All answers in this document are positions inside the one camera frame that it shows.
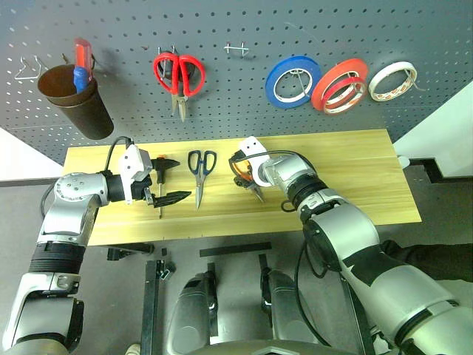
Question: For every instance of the black round pegboard holder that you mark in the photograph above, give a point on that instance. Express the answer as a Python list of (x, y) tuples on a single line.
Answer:
[(169, 70)]

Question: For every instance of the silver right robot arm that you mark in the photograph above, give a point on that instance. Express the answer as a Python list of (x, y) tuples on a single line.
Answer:
[(354, 251)]

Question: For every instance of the dark grey pegboard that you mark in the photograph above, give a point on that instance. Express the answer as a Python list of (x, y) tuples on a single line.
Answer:
[(236, 111)]

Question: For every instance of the wooden table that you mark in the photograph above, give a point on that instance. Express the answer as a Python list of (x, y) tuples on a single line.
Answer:
[(332, 177)]

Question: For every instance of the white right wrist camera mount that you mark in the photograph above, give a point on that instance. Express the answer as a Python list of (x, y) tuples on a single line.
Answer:
[(252, 145)]

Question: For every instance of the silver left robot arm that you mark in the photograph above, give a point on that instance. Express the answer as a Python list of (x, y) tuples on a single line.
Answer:
[(70, 207)]

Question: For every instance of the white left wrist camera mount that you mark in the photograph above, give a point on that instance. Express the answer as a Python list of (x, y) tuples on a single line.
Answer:
[(129, 166)]

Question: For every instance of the silver tape hook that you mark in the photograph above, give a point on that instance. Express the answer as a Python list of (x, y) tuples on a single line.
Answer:
[(413, 79), (301, 81)]

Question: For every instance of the large red tape roll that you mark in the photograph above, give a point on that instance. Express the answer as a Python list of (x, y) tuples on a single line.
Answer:
[(320, 90)]

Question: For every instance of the dark rounded grey shape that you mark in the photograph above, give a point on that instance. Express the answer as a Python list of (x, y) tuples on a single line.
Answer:
[(194, 314), (284, 310)]

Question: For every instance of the black flat strip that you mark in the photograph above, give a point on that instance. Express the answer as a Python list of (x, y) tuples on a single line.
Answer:
[(236, 249)]

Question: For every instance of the small red white tape roll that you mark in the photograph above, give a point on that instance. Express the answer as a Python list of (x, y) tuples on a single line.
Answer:
[(334, 108)]

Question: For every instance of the blue tape roll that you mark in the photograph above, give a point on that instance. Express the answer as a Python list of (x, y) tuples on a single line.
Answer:
[(273, 83)]

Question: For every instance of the black metal frame bar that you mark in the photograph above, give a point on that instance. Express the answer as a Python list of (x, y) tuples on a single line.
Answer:
[(150, 307)]

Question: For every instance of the silver double prong hook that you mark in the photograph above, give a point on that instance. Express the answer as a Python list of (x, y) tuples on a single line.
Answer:
[(236, 50)]

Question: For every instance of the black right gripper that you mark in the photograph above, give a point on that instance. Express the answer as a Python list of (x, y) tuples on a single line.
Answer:
[(247, 174)]

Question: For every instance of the brown metal cup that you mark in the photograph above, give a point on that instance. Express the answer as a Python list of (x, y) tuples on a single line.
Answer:
[(83, 107)]

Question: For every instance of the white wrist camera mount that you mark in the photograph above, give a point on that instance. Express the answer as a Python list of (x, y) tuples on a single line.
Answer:
[(129, 166), (252, 145)]

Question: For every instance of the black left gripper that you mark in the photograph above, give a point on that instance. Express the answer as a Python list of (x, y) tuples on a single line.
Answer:
[(140, 190)]

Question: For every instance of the white round floor fitting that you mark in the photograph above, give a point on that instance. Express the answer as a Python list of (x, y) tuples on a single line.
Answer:
[(403, 161)]

